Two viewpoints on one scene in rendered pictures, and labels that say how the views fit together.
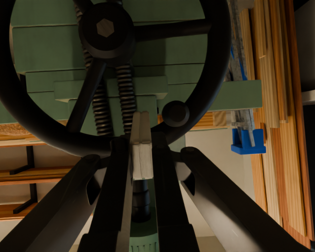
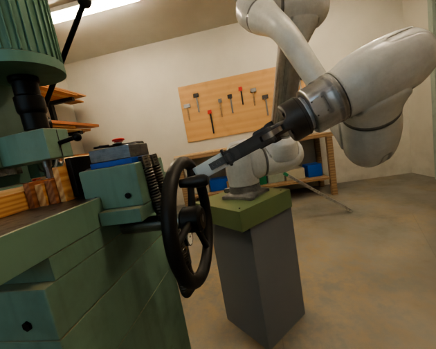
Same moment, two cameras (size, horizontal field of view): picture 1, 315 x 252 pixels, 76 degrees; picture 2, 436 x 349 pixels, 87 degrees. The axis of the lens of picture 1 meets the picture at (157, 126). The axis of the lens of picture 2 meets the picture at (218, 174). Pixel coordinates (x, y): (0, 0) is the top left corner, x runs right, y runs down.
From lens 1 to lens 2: 0.46 m
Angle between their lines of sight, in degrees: 82
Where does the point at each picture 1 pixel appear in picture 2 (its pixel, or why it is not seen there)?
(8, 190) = not seen: hidden behind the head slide
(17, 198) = not seen: outside the picture
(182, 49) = (95, 269)
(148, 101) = (145, 198)
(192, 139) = not seen: outside the picture
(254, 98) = not seen: outside the picture
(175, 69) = (95, 246)
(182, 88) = (86, 229)
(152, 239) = (39, 57)
